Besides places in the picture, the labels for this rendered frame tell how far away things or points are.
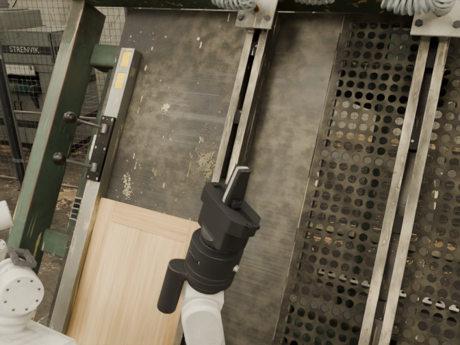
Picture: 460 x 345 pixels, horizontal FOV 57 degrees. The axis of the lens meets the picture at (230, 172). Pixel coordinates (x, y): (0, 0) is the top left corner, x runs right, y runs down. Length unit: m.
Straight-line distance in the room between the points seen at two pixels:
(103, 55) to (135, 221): 0.60
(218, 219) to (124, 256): 0.67
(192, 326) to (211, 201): 0.21
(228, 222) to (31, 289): 0.36
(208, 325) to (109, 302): 0.61
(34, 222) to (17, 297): 0.73
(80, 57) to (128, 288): 0.78
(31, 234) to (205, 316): 0.91
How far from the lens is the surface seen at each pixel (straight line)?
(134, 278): 1.25
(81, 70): 1.55
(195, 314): 0.72
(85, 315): 1.36
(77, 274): 1.35
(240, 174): 0.62
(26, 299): 0.80
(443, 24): 1.05
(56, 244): 1.51
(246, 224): 0.61
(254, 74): 1.11
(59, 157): 1.28
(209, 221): 0.67
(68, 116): 1.29
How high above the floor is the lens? 1.89
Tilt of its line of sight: 24 degrees down
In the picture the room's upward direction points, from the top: straight up
